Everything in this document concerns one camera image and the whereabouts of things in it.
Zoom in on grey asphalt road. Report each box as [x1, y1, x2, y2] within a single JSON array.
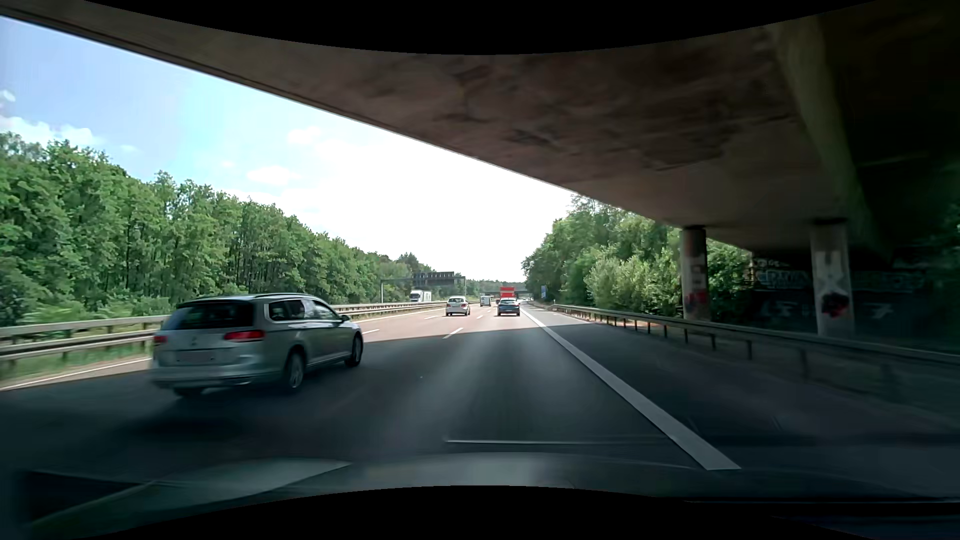
[[0, 300, 960, 500]]

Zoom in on wood of green trees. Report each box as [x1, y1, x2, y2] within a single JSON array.
[[0, 132, 519, 327], [522, 195, 755, 325]]

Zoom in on road markings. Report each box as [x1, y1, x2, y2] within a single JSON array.
[[0, 306, 742, 472]]

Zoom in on overhead sign gantry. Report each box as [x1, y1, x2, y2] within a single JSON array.
[[379, 271, 468, 304]]

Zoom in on metal guard rail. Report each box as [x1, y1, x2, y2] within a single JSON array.
[[549, 303, 960, 376], [0, 300, 448, 366]]

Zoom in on grass verge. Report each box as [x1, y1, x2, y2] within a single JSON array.
[[0, 318, 162, 384]]

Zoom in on car's own bonnet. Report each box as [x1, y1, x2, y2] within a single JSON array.
[[15, 453, 960, 526]]

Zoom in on silver estate car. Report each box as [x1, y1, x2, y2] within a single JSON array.
[[149, 292, 366, 399]]

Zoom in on concrete overpass bridge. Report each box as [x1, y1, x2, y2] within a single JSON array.
[[0, 0, 960, 354]]

